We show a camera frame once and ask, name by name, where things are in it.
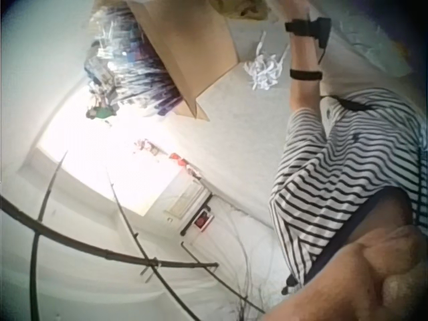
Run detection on white wall unit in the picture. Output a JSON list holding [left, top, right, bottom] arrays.
[[164, 179, 212, 220]]

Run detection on black wrist band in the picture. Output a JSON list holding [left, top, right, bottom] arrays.
[[284, 16, 332, 66]]

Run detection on large cardboard box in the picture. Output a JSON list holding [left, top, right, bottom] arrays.
[[93, 0, 242, 122]]

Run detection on red wall decorations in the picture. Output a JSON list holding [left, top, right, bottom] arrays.
[[132, 136, 203, 180]]

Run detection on heap of white paper strips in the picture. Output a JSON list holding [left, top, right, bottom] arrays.
[[241, 31, 292, 94]]

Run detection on clear plastic sheet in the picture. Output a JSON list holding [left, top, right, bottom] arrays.
[[329, 0, 413, 78]]

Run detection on yellow crumpled packing paper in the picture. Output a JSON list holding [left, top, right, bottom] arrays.
[[209, 0, 272, 21]]

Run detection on thick black curved pipe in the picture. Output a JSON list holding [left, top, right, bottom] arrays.
[[0, 196, 220, 271]]

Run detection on red wall sign box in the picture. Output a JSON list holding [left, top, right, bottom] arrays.
[[192, 207, 214, 232]]

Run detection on rack of hanging goods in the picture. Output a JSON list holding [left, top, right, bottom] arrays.
[[82, 5, 178, 118]]

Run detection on person's left hand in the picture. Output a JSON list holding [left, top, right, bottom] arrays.
[[282, 0, 312, 22]]

